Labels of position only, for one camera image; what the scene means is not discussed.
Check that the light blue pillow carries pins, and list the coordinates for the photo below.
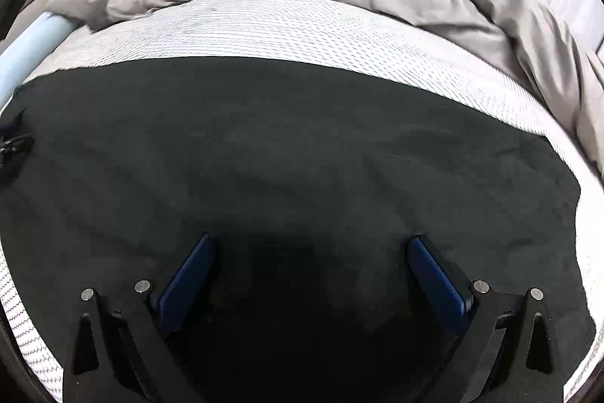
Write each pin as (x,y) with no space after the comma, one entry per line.
(28,49)

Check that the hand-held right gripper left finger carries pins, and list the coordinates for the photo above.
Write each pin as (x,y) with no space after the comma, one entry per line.
(186,285)

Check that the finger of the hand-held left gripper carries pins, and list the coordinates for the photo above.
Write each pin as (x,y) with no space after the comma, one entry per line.
(16,145)

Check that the bed with white patterned sheet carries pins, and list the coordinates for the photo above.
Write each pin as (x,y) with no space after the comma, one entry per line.
(292,25)

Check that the black pants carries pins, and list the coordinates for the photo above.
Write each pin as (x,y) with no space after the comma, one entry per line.
(283,176)

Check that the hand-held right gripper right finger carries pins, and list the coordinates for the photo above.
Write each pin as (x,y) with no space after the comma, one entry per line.
(436,285)

